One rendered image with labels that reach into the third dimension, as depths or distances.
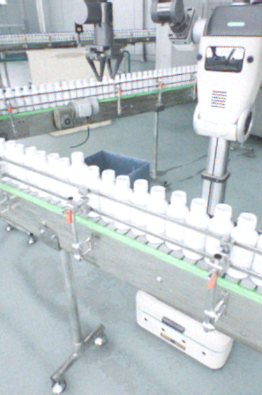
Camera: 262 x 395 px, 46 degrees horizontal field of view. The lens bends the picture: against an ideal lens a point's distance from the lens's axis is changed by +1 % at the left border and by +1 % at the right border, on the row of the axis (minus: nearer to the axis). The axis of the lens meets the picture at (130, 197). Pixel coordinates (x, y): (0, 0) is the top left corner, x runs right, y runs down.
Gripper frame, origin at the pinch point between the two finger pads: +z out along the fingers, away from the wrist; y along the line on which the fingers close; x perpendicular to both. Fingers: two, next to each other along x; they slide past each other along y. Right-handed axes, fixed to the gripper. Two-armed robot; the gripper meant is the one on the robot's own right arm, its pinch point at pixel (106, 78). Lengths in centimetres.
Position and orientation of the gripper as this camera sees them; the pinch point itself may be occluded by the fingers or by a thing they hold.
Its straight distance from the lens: 102.7
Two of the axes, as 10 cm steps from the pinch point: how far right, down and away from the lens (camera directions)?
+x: 8.2, 2.7, -5.1
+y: -5.8, 4.1, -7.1
